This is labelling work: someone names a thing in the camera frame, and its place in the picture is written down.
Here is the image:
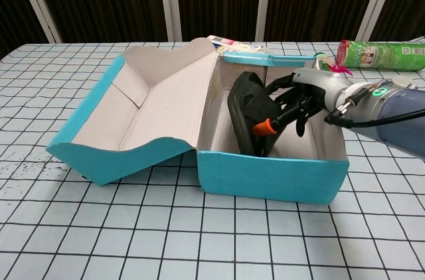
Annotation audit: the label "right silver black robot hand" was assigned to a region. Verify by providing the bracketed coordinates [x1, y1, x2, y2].
[251, 67, 353, 137]

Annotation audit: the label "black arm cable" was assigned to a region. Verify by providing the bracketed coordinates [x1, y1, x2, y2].
[324, 94, 425, 130]

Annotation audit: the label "blue checked tablecloth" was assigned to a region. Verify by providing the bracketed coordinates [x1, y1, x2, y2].
[0, 40, 425, 280]

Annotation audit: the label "white snack pack yellow ends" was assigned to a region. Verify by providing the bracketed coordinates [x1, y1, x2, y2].
[205, 35, 272, 57]

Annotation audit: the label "colourful feather shuttlecock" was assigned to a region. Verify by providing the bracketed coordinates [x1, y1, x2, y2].
[313, 52, 353, 78]

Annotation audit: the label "green chips can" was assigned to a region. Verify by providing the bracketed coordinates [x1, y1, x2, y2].
[337, 39, 425, 72]

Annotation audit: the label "black rubber slipper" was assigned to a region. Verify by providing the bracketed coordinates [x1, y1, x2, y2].
[228, 72, 283, 158]

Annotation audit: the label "light blue shoe box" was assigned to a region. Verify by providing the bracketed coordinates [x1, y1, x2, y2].
[46, 36, 350, 207]

